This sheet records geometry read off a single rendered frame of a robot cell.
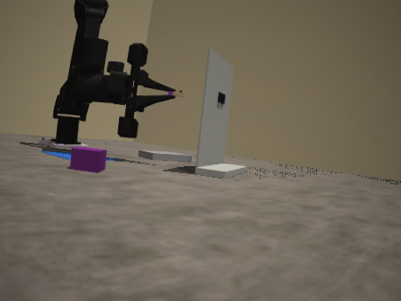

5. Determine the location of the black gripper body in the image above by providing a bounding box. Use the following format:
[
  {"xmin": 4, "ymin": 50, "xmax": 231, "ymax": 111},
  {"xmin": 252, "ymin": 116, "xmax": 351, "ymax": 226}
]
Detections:
[{"xmin": 95, "ymin": 43, "xmax": 148, "ymax": 137}]

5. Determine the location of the blue square mat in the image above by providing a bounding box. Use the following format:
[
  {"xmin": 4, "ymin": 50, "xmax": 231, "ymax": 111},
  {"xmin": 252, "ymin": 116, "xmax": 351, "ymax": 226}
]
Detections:
[{"xmin": 41, "ymin": 151, "xmax": 119, "ymax": 161}]

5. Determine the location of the grey panel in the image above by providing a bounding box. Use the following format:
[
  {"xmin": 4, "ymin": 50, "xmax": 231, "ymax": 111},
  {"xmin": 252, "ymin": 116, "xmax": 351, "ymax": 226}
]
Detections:
[{"xmin": 195, "ymin": 48, "xmax": 246, "ymax": 179}]

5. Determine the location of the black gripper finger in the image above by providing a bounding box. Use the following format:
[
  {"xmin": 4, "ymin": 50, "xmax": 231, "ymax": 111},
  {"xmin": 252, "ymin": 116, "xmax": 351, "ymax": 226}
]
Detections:
[
  {"xmin": 135, "ymin": 94, "xmax": 175, "ymax": 112},
  {"xmin": 138, "ymin": 69, "xmax": 177, "ymax": 91}
]

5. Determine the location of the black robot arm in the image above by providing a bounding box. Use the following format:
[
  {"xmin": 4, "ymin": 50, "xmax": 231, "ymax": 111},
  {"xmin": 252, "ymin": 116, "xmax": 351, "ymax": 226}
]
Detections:
[{"xmin": 51, "ymin": 0, "xmax": 131, "ymax": 144}]

